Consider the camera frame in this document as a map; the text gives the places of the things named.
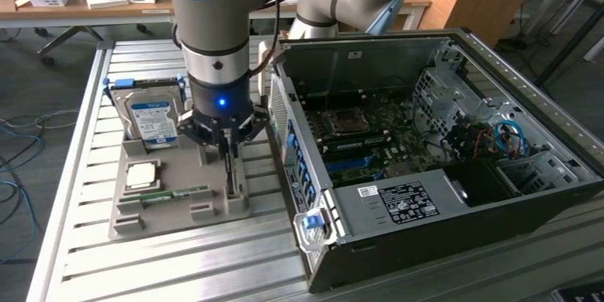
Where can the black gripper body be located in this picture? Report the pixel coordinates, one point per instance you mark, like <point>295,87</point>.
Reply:
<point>219,104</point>

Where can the dark RAM module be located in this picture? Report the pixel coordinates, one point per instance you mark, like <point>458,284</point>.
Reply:
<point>354,141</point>

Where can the blue case latch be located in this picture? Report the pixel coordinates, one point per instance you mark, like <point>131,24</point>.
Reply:
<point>311,220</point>

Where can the hard disk in blue caddy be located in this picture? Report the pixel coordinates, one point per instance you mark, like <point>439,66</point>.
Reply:
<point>151,121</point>

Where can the black graphics card silver bracket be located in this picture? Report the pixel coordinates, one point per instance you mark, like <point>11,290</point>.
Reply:
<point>233,178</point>

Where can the green motherboard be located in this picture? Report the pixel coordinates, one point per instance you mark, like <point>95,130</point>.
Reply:
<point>406,146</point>

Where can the black open PC case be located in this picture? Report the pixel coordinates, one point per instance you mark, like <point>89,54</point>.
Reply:
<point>425,245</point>

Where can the silver perforated drive cage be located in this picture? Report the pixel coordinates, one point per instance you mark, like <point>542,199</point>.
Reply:
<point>443,111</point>

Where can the green RAM stick white label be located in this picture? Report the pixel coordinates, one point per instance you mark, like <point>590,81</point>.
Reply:
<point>161,196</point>

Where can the black keyboard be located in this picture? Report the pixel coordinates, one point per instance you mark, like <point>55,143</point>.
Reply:
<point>586,296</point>

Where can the grey parts rack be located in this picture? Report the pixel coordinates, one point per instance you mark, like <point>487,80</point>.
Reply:
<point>189,174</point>

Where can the silver CPU chip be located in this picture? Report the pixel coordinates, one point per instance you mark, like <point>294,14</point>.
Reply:
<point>142,176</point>

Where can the grey desk leg with casters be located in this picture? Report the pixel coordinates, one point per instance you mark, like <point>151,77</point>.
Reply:
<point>66,38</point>

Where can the CPU socket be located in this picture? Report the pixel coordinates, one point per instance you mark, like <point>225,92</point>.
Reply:
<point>349,121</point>

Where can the blue expansion slot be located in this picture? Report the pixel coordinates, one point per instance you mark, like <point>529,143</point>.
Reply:
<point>350,165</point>

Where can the grey power supply with label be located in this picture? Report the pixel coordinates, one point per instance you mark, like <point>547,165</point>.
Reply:
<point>359,206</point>

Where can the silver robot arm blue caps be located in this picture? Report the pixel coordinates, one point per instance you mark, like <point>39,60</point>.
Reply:
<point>213,15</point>

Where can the silver disk bay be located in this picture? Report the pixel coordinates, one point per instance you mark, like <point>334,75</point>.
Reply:
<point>543,171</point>

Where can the wooden desk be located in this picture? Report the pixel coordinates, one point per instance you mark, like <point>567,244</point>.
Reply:
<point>71,12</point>

